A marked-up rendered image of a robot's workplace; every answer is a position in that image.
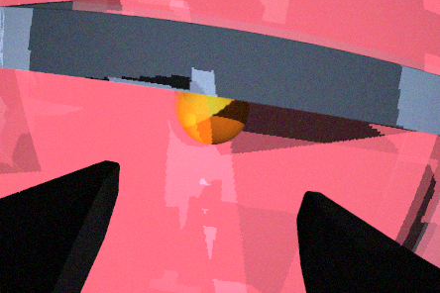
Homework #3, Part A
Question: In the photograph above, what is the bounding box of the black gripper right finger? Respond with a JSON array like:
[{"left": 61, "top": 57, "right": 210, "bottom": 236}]
[{"left": 296, "top": 191, "right": 440, "bottom": 293}]

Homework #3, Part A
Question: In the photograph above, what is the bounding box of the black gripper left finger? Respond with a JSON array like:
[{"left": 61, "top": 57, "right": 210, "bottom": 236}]
[{"left": 0, "top": 159, "right": 120, "bottom": 293}]

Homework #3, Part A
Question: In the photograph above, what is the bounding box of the clear glass l-shaped wall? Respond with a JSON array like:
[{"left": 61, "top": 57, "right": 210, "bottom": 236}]
[{"left": 24, "top": 1, "right": 440, "bottom": 268}]

